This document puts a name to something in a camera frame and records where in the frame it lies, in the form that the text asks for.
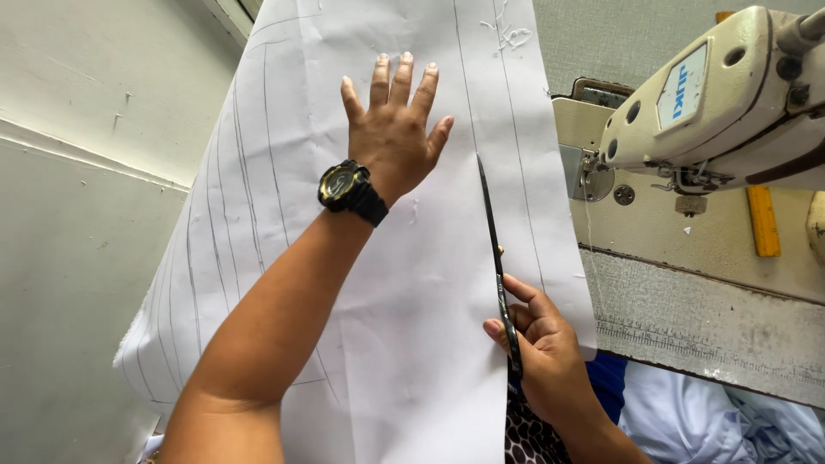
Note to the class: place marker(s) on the white fabric with pencil lines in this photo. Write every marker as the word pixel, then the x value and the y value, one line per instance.
pixel 399 258

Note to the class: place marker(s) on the black wrist watch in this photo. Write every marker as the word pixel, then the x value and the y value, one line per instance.
pixel 351 191

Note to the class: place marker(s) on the black and white patterned clothing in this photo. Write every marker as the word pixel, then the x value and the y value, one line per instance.
pixel 532 435

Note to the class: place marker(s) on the black scissors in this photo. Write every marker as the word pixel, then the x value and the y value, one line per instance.
pixel 497 270

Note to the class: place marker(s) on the white thread scraps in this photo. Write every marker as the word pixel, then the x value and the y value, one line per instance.
pixel 509 29

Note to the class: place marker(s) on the yellow wooden ruler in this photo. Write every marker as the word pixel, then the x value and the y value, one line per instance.
pixel 760 206

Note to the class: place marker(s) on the heap of white cloth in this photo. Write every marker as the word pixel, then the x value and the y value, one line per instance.
pixel 722 419

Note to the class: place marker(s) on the person's right hand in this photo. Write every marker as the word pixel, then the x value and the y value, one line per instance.
pixel 548 348

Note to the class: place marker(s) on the cream industrial sewing machine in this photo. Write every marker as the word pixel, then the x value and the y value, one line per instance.
pixel 696 161

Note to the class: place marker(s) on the person's left hand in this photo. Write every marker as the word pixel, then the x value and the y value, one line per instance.
pixel 390 138

